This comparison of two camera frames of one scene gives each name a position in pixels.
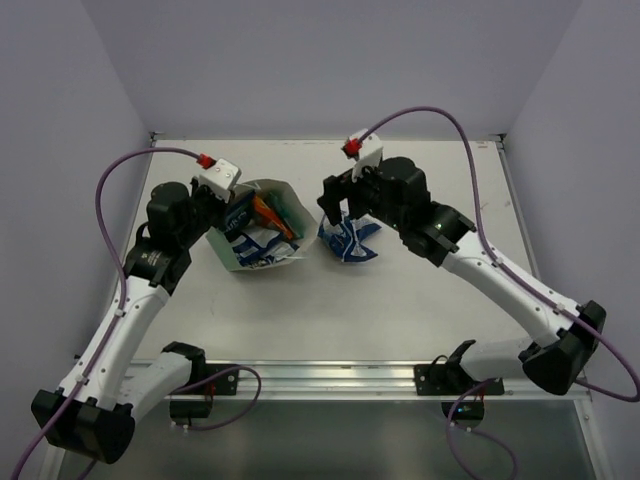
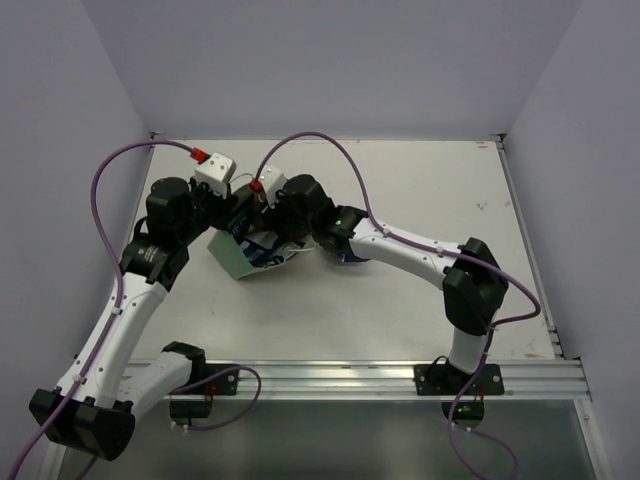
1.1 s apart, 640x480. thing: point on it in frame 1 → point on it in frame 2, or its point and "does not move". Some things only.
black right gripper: (342, 187) → (275, 223)
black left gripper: (211, 205) does not move
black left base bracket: (223, 386) does not move
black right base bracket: (451, 379) does not move
